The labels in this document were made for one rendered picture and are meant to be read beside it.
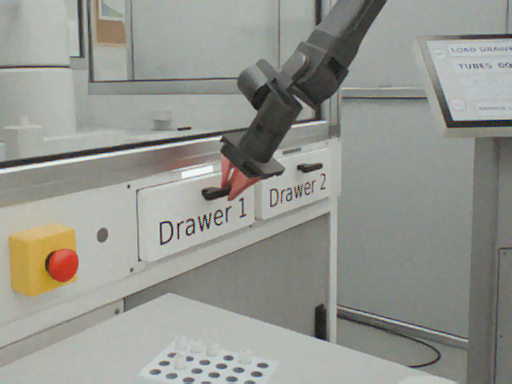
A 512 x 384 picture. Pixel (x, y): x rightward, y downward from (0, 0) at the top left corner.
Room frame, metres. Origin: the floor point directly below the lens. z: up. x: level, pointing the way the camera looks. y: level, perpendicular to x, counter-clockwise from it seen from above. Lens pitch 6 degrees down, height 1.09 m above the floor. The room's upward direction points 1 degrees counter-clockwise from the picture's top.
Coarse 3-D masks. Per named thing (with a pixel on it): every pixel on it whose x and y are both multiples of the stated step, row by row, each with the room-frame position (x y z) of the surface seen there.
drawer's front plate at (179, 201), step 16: (208, 176) 0.94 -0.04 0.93; (144, 192) 0.82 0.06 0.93; (160, 192) 0.84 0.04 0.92; (176, 192) 0.87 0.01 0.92; (192, 192) 0.90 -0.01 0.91; (144, 208) 0.82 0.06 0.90; (160, 208) 0.84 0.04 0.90; (176, 208) 0.87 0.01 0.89; (192, 208) 0.90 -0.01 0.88; (208, 208) 0.93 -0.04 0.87; (224, 208) 0.97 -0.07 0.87; (240, 208) 1.00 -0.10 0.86; (144, 224) 0.82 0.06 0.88; (176, 224) 0.87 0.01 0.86; (224, 224) 0.97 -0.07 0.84; (240, 224) 1.00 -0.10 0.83; (144, 240) 0.82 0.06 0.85; (176, 240) 0.87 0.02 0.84; (192, 240) 0.90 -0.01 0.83; (144, 256) 0.82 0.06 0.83; (160, 256) 0.84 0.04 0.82
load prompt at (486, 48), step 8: (448, 48) 1.52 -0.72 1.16; (456, 48) 1.52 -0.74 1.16; (464, 48) 1.52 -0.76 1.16; (472, 48) 1.52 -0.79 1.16; (480, 48) 1.52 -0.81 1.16; (488, 48) 1.52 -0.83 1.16; (496, 48) 1.52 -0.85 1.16; (504, 48) 1.52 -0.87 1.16; (456, 56) 1.50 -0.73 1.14; (464, 56) 1.50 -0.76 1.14
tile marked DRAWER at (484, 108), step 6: (474, 102) 1.40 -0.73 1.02; (480, 102) 1.40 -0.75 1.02; (486, 102) 1.40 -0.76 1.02; (492, 102) 1.40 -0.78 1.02; (498, 102) 1.40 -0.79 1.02; (504, 102) 1.40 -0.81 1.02; (510, 102) 1.40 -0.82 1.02; (480, 108) 1.39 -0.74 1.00; (486, 108) 1.39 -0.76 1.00; (492, 108) 1.39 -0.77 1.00; (498, 108) 1.39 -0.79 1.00; (504, 108) 1.39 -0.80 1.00; (510, 108) 1.39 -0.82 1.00; (480, 114) 1.38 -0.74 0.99; (486, 114) 1.38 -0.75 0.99; (492, 114) 1.38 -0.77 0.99; (498, 114) 1.38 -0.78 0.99; (504, 114) 1.38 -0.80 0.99; (510, 114) 1.38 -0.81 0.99
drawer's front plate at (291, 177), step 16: (288, 160) 1.13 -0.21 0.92; (304, 160) 1.18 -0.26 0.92; (320, 160) 1.24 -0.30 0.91; (288, 176) 1.13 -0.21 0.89; (304, 176) 1.18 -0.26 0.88; (320, 176) 1.24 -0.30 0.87; (256, 192) 1.06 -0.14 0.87; (272, 192) 1.08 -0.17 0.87; (320, 192) 1.24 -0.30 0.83; (256, 208) 1.06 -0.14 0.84; (272, 208) 1.08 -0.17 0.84; (288, 208) 1.13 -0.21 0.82
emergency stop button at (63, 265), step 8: (64, 248) 0.65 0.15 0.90; (56, 256) 0.64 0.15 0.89; (64, 256) 0.64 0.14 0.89; (72, 256) 0.65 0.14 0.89; (56, 264) 0.63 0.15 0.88; (64, 264) 0.64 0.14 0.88; (72, 264) 0.65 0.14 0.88; (56, 272) 0.63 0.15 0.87; (64, 272) 0.64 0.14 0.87; (72, 272) 0.65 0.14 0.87; (56, 280) 0.64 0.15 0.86; (64, 280) 0.64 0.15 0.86
